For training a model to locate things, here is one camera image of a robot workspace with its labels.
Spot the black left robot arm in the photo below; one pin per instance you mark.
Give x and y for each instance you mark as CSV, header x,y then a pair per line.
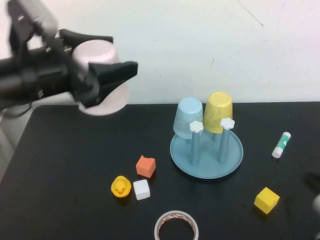
x,y
10,82

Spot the light blue plastic cup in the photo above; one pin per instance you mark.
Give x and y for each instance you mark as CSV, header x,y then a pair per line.
x,y
188,112

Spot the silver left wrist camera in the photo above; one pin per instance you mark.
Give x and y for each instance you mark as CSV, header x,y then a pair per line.
x,y
42,15

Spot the pink plastic cup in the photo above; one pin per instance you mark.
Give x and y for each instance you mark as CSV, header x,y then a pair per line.
x,y
100,52

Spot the clear tape roll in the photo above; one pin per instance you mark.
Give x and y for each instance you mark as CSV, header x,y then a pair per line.
x,y
177,213

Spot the white green glue stick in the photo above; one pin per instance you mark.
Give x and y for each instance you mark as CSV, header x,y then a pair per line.
x,y
281,146

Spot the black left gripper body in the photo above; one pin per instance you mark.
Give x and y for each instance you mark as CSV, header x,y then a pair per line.
x,y
50,75

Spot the blue cup stand with posts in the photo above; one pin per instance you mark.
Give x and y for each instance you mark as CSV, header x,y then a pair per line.
x,y
207,168

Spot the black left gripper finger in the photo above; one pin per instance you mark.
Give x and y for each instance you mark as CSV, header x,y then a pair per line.
x,y
115,72
82,37

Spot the yellow plastic cup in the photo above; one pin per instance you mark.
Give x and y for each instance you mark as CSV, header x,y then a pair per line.
x,y
217,110

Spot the white foam cube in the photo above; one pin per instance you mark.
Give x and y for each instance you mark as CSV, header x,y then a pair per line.
x,y
141,190

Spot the yellow foam cube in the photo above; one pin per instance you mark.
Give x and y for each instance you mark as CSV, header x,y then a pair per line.
x,y
266,200

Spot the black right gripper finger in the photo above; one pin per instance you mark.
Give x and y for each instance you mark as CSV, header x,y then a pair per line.
x,y
313,182

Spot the yellow rubber duck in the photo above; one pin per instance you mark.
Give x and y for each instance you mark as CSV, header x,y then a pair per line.
x,y
121,186

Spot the orange foam cube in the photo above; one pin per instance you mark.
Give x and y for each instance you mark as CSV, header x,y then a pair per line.
x,y
145,167

